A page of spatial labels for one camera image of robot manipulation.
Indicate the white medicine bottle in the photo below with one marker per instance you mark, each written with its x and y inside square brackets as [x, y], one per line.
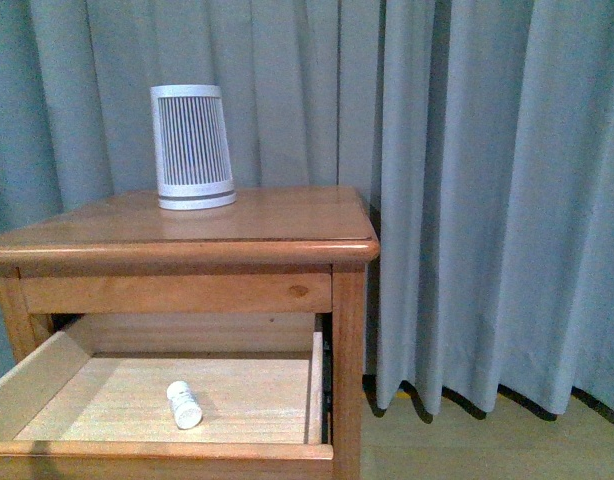
[186, 410]

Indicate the wooden drawer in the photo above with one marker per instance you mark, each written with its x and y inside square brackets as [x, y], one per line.
[90, 402]

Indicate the wooden nightstand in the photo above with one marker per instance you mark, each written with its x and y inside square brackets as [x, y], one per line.
[301, 250]

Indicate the grey curtain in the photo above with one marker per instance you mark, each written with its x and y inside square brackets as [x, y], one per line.
[481, 133]

